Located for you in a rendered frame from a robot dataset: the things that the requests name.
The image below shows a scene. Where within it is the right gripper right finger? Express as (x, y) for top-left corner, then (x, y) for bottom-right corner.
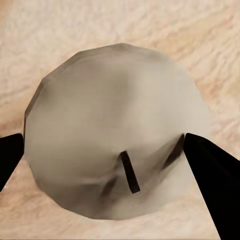
(183, 133), (240, 240)

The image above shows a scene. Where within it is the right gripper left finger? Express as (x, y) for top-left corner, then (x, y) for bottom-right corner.
(0, 133), (24, 192)

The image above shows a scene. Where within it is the pillar candle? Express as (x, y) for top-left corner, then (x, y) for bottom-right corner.
(23, 43), (210, 220)

